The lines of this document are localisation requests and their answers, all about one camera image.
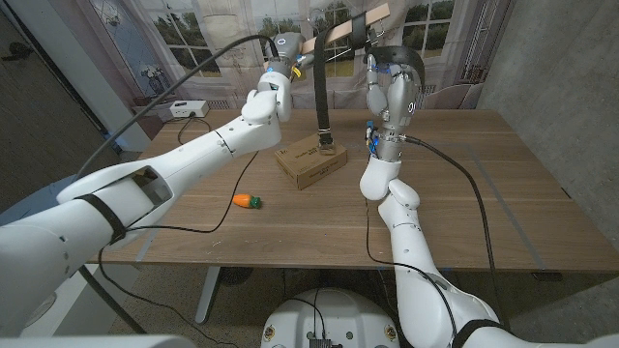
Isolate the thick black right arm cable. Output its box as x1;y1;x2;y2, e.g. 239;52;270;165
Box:
403;134;509;330

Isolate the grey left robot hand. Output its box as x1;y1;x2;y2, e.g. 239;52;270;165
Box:
260;31;316;93

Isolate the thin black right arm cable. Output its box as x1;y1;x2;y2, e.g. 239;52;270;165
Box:
363;197;458;339

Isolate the printed window backdrop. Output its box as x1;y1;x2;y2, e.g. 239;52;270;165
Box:
89;0;514;111

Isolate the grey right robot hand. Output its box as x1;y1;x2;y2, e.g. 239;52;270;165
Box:
364;51;423;163

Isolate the brown cardboard package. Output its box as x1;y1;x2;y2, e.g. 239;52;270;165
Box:
274;132;348;191

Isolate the black leather belt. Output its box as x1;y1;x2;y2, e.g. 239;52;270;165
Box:
311;12;427;157

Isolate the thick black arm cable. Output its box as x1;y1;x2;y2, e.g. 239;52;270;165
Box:
403;134;509;330
74;34;281;181

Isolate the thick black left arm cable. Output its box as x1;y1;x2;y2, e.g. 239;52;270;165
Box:
74;34;281;181

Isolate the black door handle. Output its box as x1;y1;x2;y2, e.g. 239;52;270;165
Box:
0;42;34;63

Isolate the thin black power cable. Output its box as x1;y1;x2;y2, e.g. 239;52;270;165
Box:
176;115;213;146

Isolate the table leg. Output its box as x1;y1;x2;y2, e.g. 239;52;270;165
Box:
194;266;222;325

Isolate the white power adapter box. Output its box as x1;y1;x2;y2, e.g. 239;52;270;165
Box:
169;100;211;119

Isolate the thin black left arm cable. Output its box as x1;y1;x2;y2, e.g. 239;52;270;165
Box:
96;150;260;348

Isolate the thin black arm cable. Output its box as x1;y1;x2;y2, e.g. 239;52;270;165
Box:
363;197;458;339
96;150;260;348

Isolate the orange toy carrot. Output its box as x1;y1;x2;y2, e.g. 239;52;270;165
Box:
231;192;263;211

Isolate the white door frame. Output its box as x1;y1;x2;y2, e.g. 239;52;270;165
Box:
7;0;153;153

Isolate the wooden hanger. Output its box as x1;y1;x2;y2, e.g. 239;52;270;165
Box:
299;2;392;64

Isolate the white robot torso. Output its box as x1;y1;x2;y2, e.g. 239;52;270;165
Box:
259;287;401;348

